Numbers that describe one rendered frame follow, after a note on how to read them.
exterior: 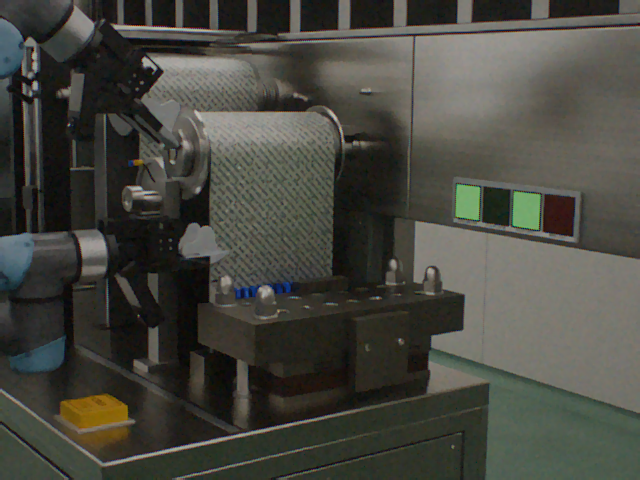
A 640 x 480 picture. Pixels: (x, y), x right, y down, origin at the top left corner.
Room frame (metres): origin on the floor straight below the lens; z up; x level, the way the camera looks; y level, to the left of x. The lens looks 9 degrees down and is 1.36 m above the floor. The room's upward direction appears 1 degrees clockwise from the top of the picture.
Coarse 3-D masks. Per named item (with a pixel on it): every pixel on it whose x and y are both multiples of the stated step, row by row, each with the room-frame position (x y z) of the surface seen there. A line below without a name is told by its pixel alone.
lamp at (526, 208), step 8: (520, 192) 1.48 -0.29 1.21; (520, 200) 1.48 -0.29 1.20; (528, 200) 1.46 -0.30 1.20; (536, 200) 1.45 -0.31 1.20; (520, 208) 1.48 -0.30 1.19; (528, 208) 1.46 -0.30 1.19; (536, 208) 1.45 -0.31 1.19; (520, 216) 1.48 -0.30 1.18; (528, 216) 1.46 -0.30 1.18; (536, 216) 1.45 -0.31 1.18; (520, 224) 1.47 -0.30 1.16; (528, 224) 1.46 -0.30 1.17; (536, 224) 1.45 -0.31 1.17
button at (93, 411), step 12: (96, 396) 1.38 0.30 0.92; (108, 396) 1.38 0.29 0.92; (72, 408) 1.33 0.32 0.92; (84, 408) 1.33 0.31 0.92; (96, 408) 1.33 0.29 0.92; (108, 408) 1.33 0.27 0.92; (120, 408) 1.34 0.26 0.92; (72, 420) 1.33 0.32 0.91; (84, 420) 1.31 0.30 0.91; (96, 420) 1.32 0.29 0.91; (108, 420) 1.33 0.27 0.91; (120, 420) 1.34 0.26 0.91
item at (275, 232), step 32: (224, 192) 1.59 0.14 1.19; (256, 192) 1.62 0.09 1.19; (288, 192) 1.66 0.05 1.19; (320, 192) 1.70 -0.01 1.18; (224, 224) 1.59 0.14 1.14; (256, 224) 1.62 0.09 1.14; (288, 224) 1.66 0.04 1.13; (320, 224) 1.70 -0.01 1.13; (256, 256) 1.62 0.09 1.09; (288, 256) 1.66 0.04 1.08; (320, 256) 1.70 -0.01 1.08
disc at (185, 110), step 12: (180, 108) 1.63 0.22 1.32; (192, 108) 1.60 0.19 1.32; (192, 120) 1.59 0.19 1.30; (204, 132) 1.57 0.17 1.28; (204, 144) 1.56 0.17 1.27; (204, 156) 1.56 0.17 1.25; (204, 168) 1.56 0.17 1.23; (204, 180) 1.57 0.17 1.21; (180, 192) 1.63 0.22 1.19; (192, 192) 1.59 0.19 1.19
